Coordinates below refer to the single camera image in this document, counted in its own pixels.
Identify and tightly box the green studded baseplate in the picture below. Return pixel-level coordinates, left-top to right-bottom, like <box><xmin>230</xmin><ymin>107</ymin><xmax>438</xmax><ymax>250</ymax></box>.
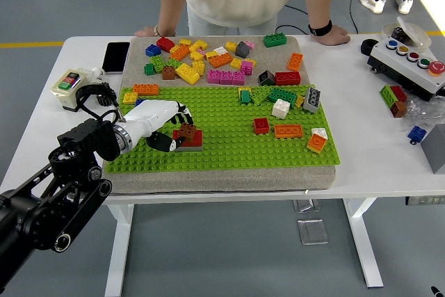
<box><xmin>104</xmin><ymin>83</ymin><xmax>341</xmax><ymax>175</ymax></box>

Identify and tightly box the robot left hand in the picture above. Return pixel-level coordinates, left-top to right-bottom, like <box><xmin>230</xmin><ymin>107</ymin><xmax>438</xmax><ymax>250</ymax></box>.
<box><xmin>121</xmin><ymin>99</ymin><xmax>195</xmax><ymax>154</ymax></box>

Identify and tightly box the cream switch box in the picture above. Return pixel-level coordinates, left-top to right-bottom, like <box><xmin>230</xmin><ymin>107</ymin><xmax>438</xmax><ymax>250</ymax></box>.
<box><xmin>50</xmin><ymin>67</ymin><xmax>94</xmax><ymax>113</ymax></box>

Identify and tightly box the person's right hand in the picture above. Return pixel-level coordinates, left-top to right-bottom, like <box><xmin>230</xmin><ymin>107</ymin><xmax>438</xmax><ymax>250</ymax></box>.
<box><xmin>134</xmin><ymin>27</ymin><xmax>159</xmax><ymax>38</ymax></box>

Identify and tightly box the lime green flat brick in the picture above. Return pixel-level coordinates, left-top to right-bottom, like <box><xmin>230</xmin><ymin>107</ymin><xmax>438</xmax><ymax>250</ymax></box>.
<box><xmin>249</xmin><ymin>86</ymin><xmax>275</xmax><ymax>106</ymax></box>

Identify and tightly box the green eight-stud brick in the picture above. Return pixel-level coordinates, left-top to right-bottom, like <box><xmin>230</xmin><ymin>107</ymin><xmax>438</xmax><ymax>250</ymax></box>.
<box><xmin>262</xmin><ymin>33</ymin><xmax>289</xmax><ymax>49</ymax></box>
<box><xmin>266</xmin><ymin>87</ymin><xmax>298</xmax><ymax>106</ymax></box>

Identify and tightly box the person's left hand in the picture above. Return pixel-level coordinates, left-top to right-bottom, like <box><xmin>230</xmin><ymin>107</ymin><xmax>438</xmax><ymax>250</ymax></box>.
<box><xmin>310</xmin><ymin>27</ymin><xmax>351</xmax><ymax>47</ymax></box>

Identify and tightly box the blue brick key ring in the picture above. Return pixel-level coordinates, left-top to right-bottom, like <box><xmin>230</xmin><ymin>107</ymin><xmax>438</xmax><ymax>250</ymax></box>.
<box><xmin>407</xmin><ymin>125</ymin><xmax>428</xmax><ymax>145</ymax></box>

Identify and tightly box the clear plastic lidded container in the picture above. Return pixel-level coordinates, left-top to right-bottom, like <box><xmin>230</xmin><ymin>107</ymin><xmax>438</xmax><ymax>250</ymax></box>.
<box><xmin>381</xmin><ymin>16</ymin><xmax>432</xmax><ymax>51</ymax></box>

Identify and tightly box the black smartphone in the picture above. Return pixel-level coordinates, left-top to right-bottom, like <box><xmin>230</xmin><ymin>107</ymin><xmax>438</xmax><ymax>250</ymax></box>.
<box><xmin>101</xmin><ymin>41</ymin><xmax>131</xmax><ymax>75</ymax></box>

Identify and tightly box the grey six-stud brick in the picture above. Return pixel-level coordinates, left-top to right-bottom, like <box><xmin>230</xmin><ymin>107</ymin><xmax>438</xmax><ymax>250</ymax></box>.
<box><xmin>302</xmin><ymin>86</ymin><xmax>322</xmax><ymax>114</ymax></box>

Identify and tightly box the black four-stud brick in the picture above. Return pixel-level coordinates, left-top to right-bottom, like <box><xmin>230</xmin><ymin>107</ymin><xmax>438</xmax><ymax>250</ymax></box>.
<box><xmin>257</xmin><ymin>70</ymin><xmax>277</xmax><ymax>86</ymax></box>

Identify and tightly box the orange brick hollow side up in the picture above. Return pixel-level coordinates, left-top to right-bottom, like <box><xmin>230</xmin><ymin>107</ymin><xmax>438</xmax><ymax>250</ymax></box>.
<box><xmin>273</xmin><ymin>124</ymin><xmax>304</xmax><ymax>140</ymax></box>

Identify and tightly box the clear plastic bag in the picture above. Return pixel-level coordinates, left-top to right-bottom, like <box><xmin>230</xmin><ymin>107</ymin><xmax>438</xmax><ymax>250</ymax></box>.
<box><xmin>403</xmin><ymin>97</ymin><xmax>445</xmax><ymax>127</ymax></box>

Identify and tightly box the white button control box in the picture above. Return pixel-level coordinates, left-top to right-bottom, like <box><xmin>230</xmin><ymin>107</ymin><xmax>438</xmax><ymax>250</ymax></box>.
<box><xmin>367</xmin><ymin>37</ymin><xmax>445</xmax><ymax>102</ymax></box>

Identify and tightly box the orange eight-stud brick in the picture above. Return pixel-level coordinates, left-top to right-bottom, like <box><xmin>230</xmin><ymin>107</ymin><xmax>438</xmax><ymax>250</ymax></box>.
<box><xmin>286</xmin><ymin>52</ymin><xmax>304</xmax><ymax>72</ymax></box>
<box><xmin>132</xmin><ymin>83</ymin><xmax>160</xmax><ymax>96</ymax></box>
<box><xmin>207</xmin><ymin>52</ymin><xmax>234</xmax><ymax>70</ymax></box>
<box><xmin>169</xmin><ymin>45</ymin><xmax>191</xmax><ymax>61</ymax></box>

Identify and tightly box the yellow eight-stud brick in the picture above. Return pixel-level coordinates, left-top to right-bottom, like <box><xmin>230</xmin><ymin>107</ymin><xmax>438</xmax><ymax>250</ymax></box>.
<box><xmin>175</xmin><ymin>63</ymin><xmax>202</xmax><ymax>86</ymax></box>

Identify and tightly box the black wristband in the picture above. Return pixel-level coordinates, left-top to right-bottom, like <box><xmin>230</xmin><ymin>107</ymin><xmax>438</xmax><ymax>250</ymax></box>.
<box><xmin>307</xmin><ymin>19</ymin><xmax>334</xmax><ymax>37</ymax></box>

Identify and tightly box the clear floor cover plate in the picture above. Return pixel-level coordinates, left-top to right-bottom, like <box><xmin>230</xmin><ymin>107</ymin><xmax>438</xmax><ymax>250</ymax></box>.
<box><xmin>297</xmin><ymin>218</ymin><xmax>330</xmax><ymax>246</ymax></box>
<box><xmin>293</xmin><ymin>199</ymin><xmax>323</xmax><ymax>214</ymax></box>

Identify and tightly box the small white plastic part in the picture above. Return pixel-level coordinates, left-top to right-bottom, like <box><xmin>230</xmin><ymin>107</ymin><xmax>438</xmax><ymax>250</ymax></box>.
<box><xmin>89</xmin><ymin>66</ymin><xmax>107</xmax><ymax>84</ymax></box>

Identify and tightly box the grey box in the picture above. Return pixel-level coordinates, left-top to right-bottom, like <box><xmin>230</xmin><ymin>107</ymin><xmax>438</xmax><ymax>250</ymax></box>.
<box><xmin>419</xmin><ymin>123</ymin><xmax>445</xmax><ymax>175</ymax></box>

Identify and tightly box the black ring roll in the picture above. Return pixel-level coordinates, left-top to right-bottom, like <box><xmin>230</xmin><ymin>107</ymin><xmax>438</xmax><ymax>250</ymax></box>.
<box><xmin>360</xmin><ymin>38</ymin><xmax>380</xmax><ymax>57</ymax></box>

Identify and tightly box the grey foam mat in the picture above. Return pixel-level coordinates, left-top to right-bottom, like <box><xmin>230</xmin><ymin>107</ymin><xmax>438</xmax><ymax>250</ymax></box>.
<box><xmin>99</xmin><ymin>35</ymin><xmax>337</xmax><ymax>196</ymax></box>

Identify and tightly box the red four-stud brick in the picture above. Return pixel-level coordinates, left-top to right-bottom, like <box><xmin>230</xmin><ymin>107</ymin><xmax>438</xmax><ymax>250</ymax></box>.
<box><xmin>252</xmin><ymin>118</ymin><xmax>270</xmax><ymax>136</ymax></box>
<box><xmin>156</xmin><ymin>36</ymin><xmax>176</xmax><ymax>53</ymax></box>

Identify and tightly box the orange and yellow brick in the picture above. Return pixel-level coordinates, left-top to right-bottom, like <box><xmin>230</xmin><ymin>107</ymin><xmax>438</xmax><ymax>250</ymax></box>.
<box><xmin>306</xmin><ymin>134</ymin><xmax>328</xmax><ymax>154</ymax></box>

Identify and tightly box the table height control panel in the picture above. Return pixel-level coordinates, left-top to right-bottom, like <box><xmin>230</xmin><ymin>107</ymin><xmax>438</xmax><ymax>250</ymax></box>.
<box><xmin>405</xmin><ymin>195</ymin><xmax>445</xmax><ymax>207</ymax></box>

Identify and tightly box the white table leg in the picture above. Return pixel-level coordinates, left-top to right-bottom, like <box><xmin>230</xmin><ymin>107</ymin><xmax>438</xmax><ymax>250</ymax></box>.
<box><xmin>104</xmin><ymin>202</ymin><xmax>136</xmax><ymax>297</ymax></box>
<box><xmin>342</xmin><ymin>198</ymin><xmax>385</xmax><ymax>289</ymax></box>

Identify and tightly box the red eight-stud brick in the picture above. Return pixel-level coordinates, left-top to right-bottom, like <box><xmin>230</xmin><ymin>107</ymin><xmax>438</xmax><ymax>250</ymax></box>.
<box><xmin>275</xmin><ymin>71</ymin><xmax>302</xmax><ymax>86</ymax></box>
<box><xmin>172</xmin><ymin>129</ymin><xmax>204</xmax><ymax>148</ymax></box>

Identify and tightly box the dark grey roof brick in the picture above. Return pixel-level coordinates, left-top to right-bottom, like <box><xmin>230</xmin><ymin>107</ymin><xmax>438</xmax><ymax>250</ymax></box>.
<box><xmin>234</xmin><ymin>41</ymin><xmax>250</xmax><ymax>58</ymax></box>

